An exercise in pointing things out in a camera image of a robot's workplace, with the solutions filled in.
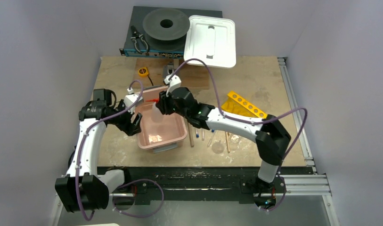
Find dark network switch box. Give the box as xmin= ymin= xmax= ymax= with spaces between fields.
xmin=120 ymin=6 xmax=223 ymax=59

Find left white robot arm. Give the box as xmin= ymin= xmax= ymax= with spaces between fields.
xmin=55 ymin=88 xmax=143 ymax=213

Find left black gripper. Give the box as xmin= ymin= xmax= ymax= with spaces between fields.
xmin=108 ymin=99 xmax=141 ymax=135

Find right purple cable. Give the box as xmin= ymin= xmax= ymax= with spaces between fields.
xmin=168 ymin=58 xmax=308 ymax=175

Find black handled pliers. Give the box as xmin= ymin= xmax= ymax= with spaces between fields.
xmin=130 ymin=25 xmax=150 ymax=54

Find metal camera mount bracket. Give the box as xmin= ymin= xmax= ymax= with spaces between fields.
xmin=162 ymin=59 xmax=179 ymax=78

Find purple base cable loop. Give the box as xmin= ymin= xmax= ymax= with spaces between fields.
xmin=112 ymin=179 xmax=165 ymax=219

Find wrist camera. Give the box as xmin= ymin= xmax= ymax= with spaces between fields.
xmin=163 ymin=74 xmax=181 ymax=97
xmin=124 ymin=88 xmax=144 ymax=112

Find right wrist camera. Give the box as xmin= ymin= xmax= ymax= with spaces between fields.
xmin=163 ymin=74 xmax=181 ymax=97

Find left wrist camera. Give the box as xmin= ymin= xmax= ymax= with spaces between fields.
xmin=124 ymin=88 xmax=144 ymax=112

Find grey filament spool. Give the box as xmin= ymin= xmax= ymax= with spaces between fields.
xmin=143 ymin=8 xmax=190 ymax=52

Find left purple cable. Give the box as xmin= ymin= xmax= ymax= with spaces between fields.
xmin=74 ymin=80 xmax=145 ymax=221

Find thick wooden dowel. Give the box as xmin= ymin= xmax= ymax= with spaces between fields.
xmin=187 ymin=123 xmax=195 ymax=147

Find pink plastic bin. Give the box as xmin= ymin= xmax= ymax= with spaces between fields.
xmin=135 ymin=86 xmax=187 ymax=150

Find yellow test tube rack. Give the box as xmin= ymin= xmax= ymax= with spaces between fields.
xmin=221 ymin=91 xmax=267 ymax=119

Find clear petri dish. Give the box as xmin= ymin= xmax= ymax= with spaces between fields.
xmin=230 ymin=134 xmax=241 ymax=144

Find white plastic bin lid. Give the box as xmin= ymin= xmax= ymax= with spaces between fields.
xmin=183 ymin=15 xmax=236 ymax=68

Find red capped wash bottle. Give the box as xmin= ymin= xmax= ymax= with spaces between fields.
xmin=147 ymin=98 xmax=163 ymax=123

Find thin wooden stick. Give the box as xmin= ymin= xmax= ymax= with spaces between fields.
xmin=225 ymin=132 xmax=230 ymax=153

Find yellow tape measure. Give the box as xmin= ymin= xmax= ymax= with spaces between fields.
xmin=138 ymin=67 xmax=154 ymax=86

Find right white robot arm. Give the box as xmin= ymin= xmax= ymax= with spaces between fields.
xmin=156 ymin=87 xmax=291 ymax=192

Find grey bin latch handle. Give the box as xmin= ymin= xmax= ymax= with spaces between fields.
xmin=153 ymin=143 xmax=178 ymax=153

